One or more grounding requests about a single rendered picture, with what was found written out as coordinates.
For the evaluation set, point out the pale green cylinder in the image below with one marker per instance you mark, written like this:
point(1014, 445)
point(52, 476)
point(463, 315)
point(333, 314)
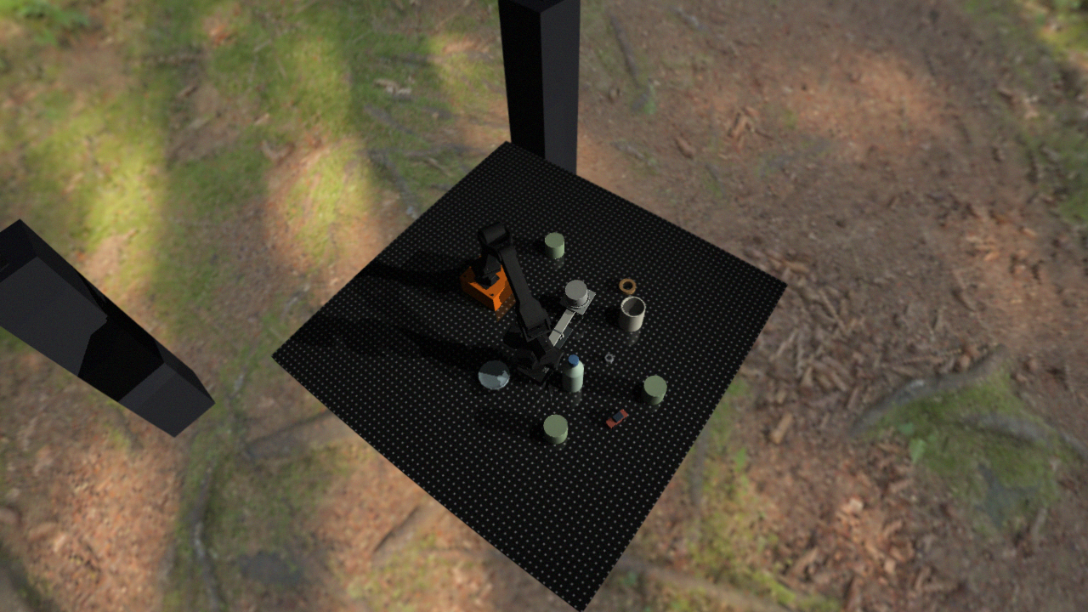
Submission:
point(555, 429)
point(654, 389)
point(554, 245)

